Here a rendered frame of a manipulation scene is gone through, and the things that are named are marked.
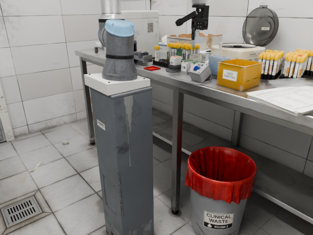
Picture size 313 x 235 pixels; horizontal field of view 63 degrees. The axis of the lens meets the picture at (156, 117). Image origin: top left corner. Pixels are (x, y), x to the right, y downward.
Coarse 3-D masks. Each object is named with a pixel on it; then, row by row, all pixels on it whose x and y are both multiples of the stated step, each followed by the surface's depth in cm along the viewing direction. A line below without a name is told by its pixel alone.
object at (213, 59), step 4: (212, 56) 122; (216, 56) 120; (220, 56) 120; (224, 56) 120; (212, 60) 123; (216, 60) 121; (220, 60) 118; (224, 60) 117; (212, 64) 123; (216, 64) 121; (212, 68) 124; (216, 68) 122; (212, 72) 124; (216, 72) 122; (212, 76) 123; (216, 76) 121
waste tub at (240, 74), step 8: (224, 64) 106; (232, 64) 103; (240, 64) 114; (248, 64) 111; (256, 64) 103; (224, 72) 107; (232, 72) 104; (240, 72) 101; (248, 72) 102; (256, 72) 105; (224, 80) 108; (232, 80) 105; (240, 80) 102; (248, 80) 103; (256, 80) 107; (232, 88) 106; (240, 88) 103; (248, 88) 105
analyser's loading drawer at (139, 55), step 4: (136, 52) 155; (140, 52) 151; (144, 52) 153; (136, 56) 153; (140, 56) 152; (144, 56) 147; (148, 56) 149; (140, 60) 150; (144, 60) 148; (148, 60) 150
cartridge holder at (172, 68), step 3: (171, 66) 135; (174, 66) 133; (177, 66) 134; (180, 66) 136; (168, 69) 135; (171, 69) 134; (174, 69) 134; (177, 69) 135; (180, 69) 136; (171, 72) 134
